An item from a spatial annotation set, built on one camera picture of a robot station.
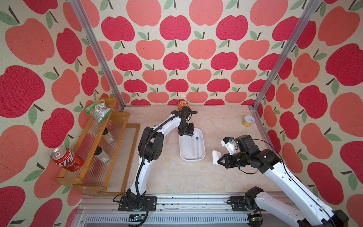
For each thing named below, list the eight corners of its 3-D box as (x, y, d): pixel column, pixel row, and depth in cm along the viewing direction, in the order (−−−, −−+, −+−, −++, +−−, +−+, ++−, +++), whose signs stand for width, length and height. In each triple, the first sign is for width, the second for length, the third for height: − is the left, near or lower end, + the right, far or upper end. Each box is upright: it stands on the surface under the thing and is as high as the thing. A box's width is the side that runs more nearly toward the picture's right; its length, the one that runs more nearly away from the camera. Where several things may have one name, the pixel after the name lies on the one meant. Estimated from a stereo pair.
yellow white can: (243, 127, 110) (246, 122, 105) (240, 120, 115) (243, 115, 109) (252, 127, 110) (255, 122, 105) (249, 120, 115) (252, 115, 109)
